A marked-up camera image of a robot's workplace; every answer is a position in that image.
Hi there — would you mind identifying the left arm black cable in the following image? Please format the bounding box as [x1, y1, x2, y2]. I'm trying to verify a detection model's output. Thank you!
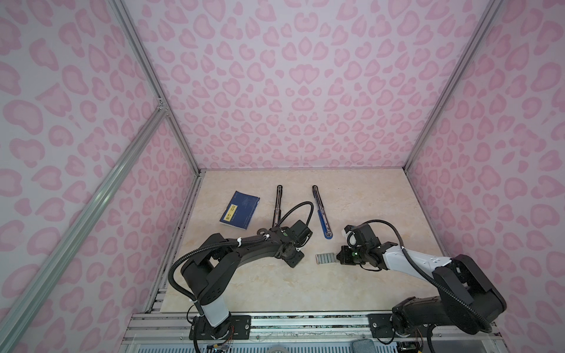
[167, 201, 315, 305]

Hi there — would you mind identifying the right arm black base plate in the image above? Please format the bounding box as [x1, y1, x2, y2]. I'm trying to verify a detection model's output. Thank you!
[367, 313, 428, 339]

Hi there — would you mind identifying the aluminium front rail frame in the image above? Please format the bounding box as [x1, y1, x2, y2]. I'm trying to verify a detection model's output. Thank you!
[119, 310, 507, 352]

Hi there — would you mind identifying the staple tray with staples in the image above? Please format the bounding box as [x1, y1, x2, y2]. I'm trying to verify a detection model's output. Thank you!
[316, 253, 338, 265]

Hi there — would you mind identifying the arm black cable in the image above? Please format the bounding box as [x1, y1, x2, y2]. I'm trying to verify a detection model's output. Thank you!
[167, 201, 315, 305]
[346, 219, 493, 332]

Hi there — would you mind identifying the blue long stapler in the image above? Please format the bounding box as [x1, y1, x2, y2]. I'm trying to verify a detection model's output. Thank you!
[312, 185, 333, 239]

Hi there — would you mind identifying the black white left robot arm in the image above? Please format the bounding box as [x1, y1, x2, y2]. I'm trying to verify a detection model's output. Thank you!
[168, 220, 313, 339]

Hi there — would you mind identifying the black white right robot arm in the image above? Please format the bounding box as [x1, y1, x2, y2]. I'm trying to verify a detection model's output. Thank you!
[337, 221, 507, 336]

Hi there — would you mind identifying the grey cloth pad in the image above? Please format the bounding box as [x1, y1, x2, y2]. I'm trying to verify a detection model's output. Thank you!
[351, 339, 377, 353]

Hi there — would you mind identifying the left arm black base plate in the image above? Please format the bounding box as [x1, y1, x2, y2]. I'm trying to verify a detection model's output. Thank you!
[189, 314, 252, 341]

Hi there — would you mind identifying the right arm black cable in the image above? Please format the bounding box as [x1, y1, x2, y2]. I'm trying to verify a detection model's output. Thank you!
[346, 219, 493, 332]

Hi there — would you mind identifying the dark blue booklet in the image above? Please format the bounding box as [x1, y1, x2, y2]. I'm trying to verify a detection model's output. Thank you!
[219, 191, 260, 229]

